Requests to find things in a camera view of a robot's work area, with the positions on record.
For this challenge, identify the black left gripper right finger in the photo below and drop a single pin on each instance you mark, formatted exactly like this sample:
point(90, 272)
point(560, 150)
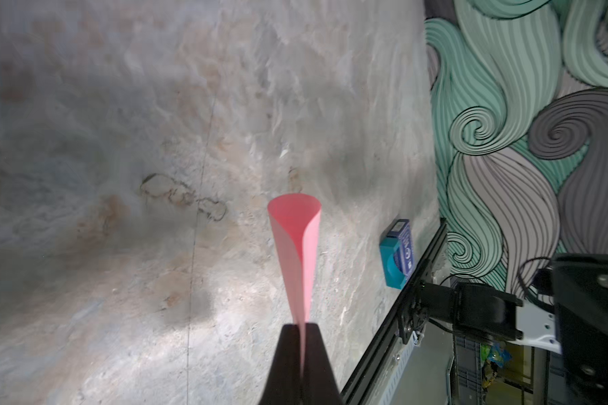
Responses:
point(318, 383)

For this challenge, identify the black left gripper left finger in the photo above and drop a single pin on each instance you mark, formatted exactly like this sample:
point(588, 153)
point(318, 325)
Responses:
point(284, 385)

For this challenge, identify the pink square paper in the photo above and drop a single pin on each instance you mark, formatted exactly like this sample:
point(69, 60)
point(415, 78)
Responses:
point(295, 220)

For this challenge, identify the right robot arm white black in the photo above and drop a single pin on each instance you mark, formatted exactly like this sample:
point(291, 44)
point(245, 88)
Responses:
point(574, 326)

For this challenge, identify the teal small card box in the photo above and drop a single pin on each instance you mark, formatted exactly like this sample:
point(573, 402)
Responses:
point(390, 251)

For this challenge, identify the dark blue card deck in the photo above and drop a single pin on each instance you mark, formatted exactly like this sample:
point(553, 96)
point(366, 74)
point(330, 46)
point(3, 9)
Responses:
point(404, 255)

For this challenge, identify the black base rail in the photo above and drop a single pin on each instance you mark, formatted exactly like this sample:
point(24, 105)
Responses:
point(396, 328)

